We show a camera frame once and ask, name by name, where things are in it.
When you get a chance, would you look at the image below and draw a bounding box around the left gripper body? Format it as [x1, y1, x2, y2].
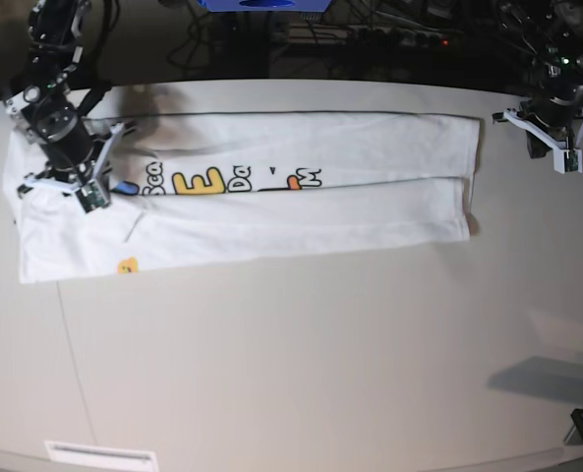
[492, 98, 583, 148]

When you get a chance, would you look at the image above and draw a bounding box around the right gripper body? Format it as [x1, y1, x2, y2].
[17, 100, 127, 197]

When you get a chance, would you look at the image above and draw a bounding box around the white printed T-shirt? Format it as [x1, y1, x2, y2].
[3, 112, 481, 283]

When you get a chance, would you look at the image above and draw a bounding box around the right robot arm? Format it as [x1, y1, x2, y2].
[2, 1, 135, 212]

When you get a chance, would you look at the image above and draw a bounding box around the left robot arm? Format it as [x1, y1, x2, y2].
[493, 1, 583, 173]

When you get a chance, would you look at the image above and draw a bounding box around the black power strip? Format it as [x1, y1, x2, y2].
[272, 23, 463, 49]

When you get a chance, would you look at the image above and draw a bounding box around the white paper label sheet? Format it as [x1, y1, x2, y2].
[44, 441, 159, 472]

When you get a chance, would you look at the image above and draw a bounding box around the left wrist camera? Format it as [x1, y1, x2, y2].
[553, 148, 583, 174]

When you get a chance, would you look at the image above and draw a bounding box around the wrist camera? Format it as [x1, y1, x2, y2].
[75, 179, 111, 213]
[553, 148, 583, 174]

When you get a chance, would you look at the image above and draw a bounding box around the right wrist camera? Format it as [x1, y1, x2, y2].
[75, 179, 111, 213]

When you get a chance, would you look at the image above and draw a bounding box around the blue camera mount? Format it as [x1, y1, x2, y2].
[198, 0, 330, 13]

